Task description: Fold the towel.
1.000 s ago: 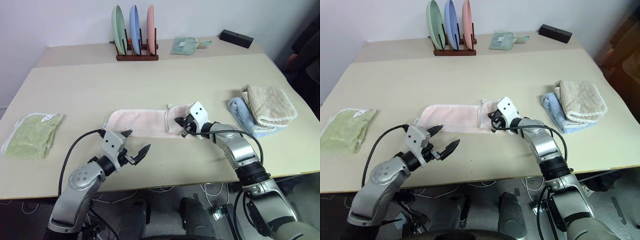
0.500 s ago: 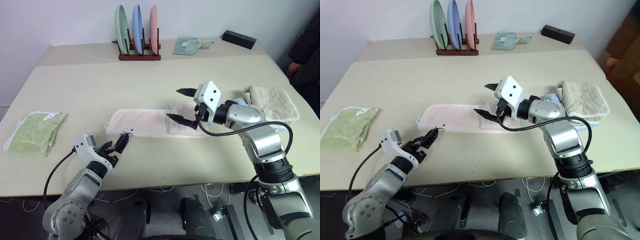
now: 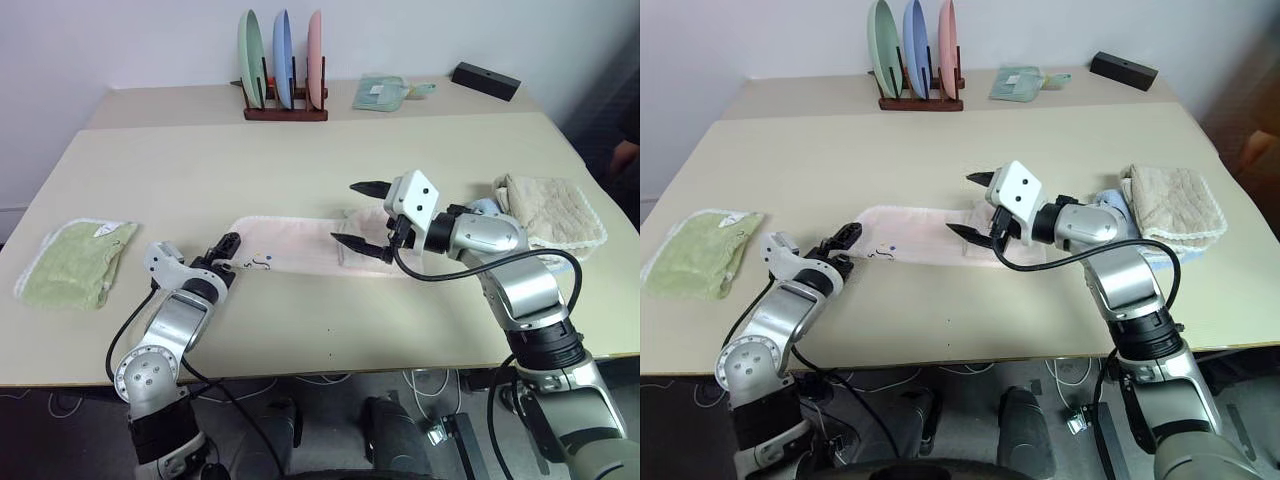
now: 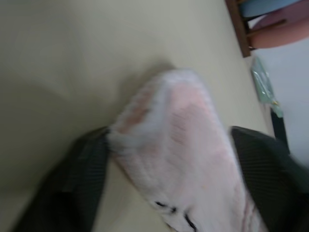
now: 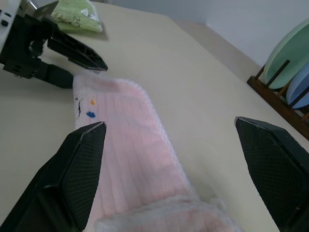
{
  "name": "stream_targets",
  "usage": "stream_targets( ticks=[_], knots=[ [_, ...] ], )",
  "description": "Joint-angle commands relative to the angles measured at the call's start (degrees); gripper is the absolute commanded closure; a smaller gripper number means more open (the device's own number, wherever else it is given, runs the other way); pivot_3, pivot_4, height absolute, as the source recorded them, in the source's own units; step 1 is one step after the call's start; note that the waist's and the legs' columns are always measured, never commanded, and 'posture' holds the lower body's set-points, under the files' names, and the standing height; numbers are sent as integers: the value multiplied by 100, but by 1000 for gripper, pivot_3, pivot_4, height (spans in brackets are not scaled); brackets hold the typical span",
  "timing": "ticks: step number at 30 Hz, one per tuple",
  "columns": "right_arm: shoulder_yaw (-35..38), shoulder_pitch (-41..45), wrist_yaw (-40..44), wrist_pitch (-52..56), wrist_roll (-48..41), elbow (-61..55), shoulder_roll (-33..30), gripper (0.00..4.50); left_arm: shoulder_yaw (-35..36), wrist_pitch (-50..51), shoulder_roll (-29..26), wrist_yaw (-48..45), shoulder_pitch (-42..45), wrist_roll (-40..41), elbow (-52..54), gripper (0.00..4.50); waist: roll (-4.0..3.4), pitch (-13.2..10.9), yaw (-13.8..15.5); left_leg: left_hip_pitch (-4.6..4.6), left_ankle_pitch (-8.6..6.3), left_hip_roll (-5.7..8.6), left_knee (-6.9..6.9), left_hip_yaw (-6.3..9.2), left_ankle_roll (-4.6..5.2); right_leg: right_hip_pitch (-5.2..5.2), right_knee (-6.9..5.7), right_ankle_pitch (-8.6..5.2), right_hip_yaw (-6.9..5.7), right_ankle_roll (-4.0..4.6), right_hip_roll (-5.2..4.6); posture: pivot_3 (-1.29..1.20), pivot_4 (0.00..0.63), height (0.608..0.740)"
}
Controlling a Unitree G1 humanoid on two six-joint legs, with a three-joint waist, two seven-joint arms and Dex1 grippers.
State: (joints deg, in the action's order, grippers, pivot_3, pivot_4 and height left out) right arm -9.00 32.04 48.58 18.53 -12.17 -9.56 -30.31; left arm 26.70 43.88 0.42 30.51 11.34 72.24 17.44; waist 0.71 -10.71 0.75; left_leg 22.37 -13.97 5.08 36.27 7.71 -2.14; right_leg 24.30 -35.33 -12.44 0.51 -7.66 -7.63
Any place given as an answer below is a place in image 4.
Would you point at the pale pink towel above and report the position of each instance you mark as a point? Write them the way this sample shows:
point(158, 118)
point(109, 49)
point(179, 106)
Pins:
point(178, 149)

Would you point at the clear green plastic packet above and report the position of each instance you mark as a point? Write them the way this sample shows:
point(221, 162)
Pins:
point(262, 82)

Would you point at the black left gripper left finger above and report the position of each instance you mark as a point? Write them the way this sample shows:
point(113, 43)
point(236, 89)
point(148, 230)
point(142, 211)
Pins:
point(70, 178)

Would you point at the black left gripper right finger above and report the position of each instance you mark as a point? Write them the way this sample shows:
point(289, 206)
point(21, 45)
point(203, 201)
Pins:
point(268, 174)

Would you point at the black table leg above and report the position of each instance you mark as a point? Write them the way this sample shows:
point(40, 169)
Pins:
point(280, 130)

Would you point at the brown wooden rack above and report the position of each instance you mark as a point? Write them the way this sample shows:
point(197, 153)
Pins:
point(243, 26)

